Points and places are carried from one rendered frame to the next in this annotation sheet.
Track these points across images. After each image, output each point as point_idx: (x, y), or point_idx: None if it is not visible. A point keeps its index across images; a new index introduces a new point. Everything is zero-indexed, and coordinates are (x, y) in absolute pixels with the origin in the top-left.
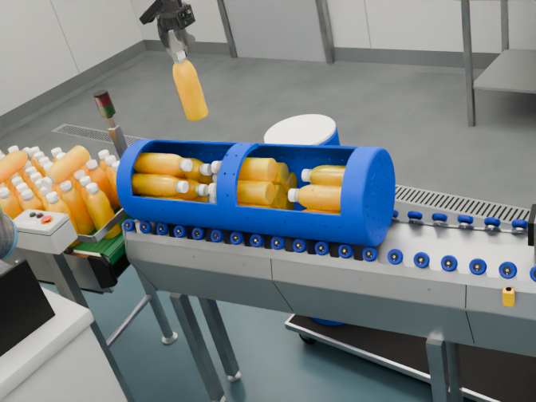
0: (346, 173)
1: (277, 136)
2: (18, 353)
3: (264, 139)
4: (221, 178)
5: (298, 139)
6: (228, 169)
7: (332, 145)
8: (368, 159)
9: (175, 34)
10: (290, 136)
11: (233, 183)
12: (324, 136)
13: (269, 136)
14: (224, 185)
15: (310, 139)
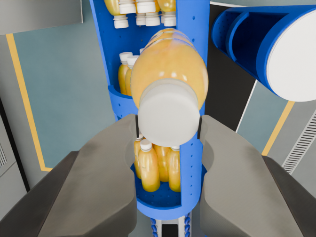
0: (143, 206)
1: (305, 36)
2: None
3: (302, 17)
4: (115, 99)
5: (291, 69)
6: (123, 109)
7: (183, 187)
8: (157, 219)
9: (201, 195)
10: (301, 55)
11: (116, 113)
12: (291, 97)
13: (309, 22)
14: (113, 102)
15: (288, 84)
